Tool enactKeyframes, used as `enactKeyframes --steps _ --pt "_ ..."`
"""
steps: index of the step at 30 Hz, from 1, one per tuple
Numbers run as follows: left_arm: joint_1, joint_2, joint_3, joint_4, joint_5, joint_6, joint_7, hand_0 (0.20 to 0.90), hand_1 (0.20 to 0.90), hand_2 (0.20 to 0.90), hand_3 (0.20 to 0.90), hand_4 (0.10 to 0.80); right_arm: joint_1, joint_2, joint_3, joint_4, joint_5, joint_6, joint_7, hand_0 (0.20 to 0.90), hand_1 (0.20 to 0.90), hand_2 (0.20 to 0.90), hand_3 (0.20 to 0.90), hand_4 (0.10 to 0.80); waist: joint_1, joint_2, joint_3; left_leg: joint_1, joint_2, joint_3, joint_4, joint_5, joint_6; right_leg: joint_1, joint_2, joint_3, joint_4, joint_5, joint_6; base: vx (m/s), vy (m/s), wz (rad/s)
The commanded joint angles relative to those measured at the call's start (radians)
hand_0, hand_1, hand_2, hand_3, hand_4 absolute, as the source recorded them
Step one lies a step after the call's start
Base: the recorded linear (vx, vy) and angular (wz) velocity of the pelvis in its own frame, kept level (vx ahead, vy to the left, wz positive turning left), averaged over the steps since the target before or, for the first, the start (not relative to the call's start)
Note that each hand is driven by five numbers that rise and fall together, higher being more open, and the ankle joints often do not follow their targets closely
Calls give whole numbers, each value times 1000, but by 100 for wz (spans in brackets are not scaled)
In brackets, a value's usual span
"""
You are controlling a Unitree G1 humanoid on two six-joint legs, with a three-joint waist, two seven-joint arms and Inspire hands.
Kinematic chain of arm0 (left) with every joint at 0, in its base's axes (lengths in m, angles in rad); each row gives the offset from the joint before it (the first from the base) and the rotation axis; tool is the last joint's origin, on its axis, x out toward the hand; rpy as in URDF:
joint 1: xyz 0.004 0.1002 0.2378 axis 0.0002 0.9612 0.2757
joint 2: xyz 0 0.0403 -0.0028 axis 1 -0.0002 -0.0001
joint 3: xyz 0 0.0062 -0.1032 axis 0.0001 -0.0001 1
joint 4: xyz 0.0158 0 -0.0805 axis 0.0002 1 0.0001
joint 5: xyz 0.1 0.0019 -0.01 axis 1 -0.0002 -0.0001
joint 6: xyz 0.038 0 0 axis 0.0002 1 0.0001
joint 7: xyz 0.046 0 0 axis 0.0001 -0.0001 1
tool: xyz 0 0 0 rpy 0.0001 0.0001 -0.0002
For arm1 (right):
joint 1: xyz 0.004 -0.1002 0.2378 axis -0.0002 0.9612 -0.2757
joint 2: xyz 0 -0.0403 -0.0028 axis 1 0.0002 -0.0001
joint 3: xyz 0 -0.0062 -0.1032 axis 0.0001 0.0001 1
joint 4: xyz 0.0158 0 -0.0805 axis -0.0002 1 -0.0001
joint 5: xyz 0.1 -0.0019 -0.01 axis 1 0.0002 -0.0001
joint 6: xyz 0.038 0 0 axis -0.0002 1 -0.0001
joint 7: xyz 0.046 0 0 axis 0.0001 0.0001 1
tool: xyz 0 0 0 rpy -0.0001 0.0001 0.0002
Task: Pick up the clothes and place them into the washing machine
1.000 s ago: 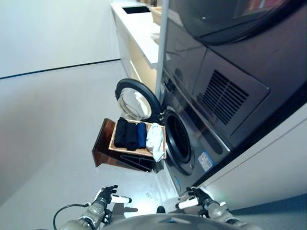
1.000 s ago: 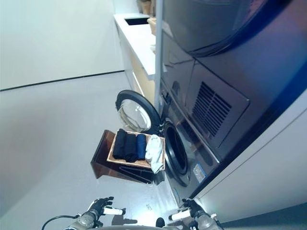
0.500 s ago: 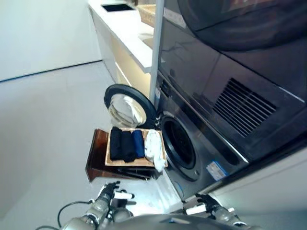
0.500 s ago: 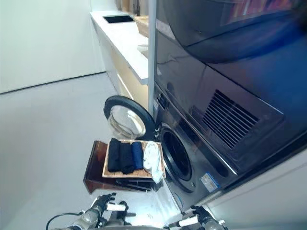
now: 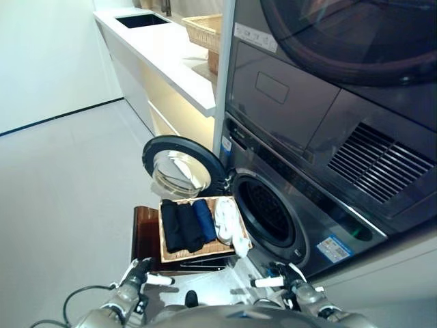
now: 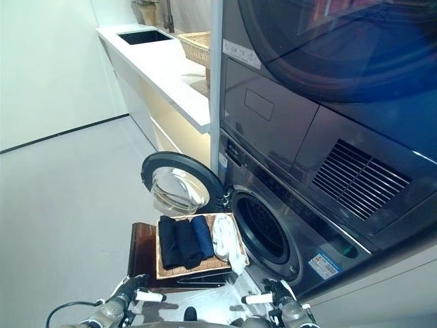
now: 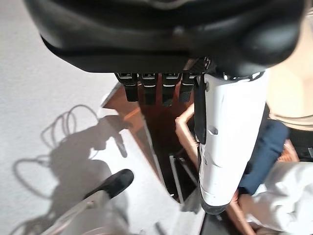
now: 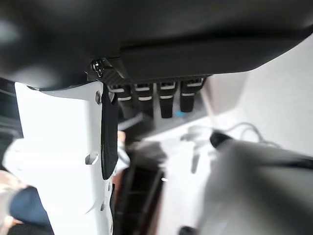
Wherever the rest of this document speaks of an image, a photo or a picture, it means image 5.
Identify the black sink basin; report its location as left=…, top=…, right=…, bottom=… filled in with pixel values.
left=115, top=13, right=171, bottom=29

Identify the white garment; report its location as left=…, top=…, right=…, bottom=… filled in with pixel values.
left=213, top=197, right=249, bottom=259

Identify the white counter cabinet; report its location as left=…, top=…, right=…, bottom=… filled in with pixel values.
left=92, top=8, right=223, bottom=137

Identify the round washing machine door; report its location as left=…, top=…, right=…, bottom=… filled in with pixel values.
left=142, top=135, right=229, bottom=198

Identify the grey robot torso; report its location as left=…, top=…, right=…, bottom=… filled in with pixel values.
left=98, top=303, right=346, bottom=328

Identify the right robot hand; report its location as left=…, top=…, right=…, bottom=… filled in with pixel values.
left=250, top=262, right=308, bottom=298

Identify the rectangular wicker laundry basket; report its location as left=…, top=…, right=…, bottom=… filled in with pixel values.
left=158, top=195, right=253, bottom=264

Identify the glossy brown stool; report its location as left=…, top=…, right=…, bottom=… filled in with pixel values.
left=131, top=206, right=236, bottom=277

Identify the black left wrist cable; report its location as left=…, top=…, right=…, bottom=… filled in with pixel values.
left=33, top=285, right=120, bottom=328

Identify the dark grey tumble dryer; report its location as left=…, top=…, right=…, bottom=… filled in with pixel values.
left=223, top=0, right=437, bottom=219

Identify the shallow wicker tray basket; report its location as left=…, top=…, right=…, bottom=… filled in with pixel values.
left=182, top=13, right=225, bottom=52

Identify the white dryer label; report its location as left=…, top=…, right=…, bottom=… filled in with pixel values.
left=234, top=23, right=278, bottom=53

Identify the dark grey washing machine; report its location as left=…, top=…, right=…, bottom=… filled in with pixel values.
left=218, top=111, right=390, bottom=279

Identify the white cabinet side panel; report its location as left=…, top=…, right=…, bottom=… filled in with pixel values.
left=213, top=0, right=238, bottom=160

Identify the blue garment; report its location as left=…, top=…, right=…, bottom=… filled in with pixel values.
left=191, top=198, right=216, bottom=244

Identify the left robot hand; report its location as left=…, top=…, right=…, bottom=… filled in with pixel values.
left=118, top=258, right=175, bottom=295

